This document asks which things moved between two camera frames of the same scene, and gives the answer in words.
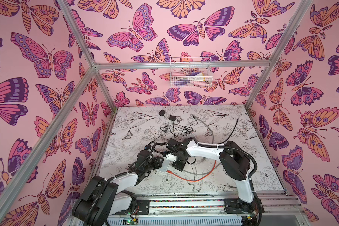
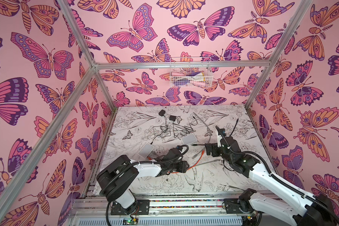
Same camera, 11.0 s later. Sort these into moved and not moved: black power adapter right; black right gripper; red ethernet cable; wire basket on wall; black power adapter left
Moved: black right gripper; red ethernet cable
Not moved: wire basket on wall; black power adapter right; black power adapter left
